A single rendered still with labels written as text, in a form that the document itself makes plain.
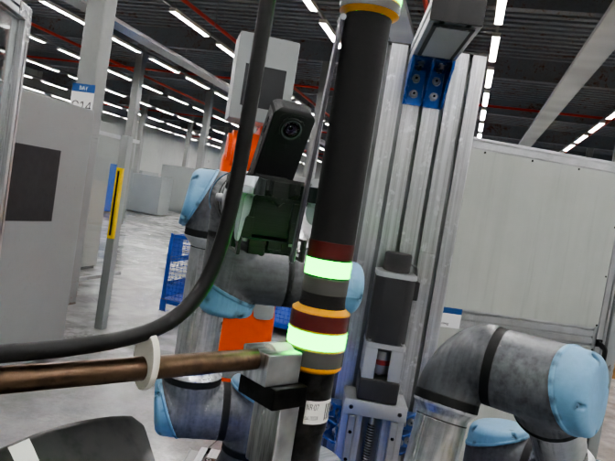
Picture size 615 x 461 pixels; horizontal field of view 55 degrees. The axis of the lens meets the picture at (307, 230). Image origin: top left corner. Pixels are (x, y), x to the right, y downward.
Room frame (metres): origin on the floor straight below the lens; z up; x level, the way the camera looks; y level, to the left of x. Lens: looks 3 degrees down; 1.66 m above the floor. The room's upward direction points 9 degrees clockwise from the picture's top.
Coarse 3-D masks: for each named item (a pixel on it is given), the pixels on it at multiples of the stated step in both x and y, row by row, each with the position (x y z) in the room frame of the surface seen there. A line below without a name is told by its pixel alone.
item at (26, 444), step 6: (18, 444) 0.42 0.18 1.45; (24, 444) 0.42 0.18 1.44; (30, 444) 0.42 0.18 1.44; (12, 450) 0.41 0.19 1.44; (18, 450) 0.42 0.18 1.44; (24, 450) 0.42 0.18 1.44; (30, 450) 0.42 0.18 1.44; (18, 456) 0.41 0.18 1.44; (24, 456) 0.42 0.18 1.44; (30, 456) 0.42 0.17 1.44; (36, 456) 0.42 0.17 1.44
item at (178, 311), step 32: (256, 32) 0.36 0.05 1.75; (256, 64) 0.36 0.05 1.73; (256, 96) 0.36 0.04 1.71; (224, 224) 0.36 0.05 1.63; (224, 256) 0.36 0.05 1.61; (192, 288) 0.36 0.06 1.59; (160, 320) 0.34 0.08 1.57; (0, 352) 0.28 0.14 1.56; (32, 352) 0.29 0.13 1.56; (64, 352) 0.30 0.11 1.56
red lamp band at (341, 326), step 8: (296, 312) 0.41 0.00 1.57; (296, 320) 0.41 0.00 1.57; (304, 320) 0.41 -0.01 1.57; (312, 320) 0.41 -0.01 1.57; (320, 320) 0.40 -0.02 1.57; (328, 320) 0.41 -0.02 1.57; (336, 320) 0.41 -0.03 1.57; (344, 320) 0.41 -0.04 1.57; (304, 328) 0.41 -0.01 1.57; (312, 328) 0.41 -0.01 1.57; (320, 328) 0.40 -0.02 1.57; (328, 328) 0.41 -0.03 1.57; (336, 328) 0.41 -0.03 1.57; (344, 328) 0.41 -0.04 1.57
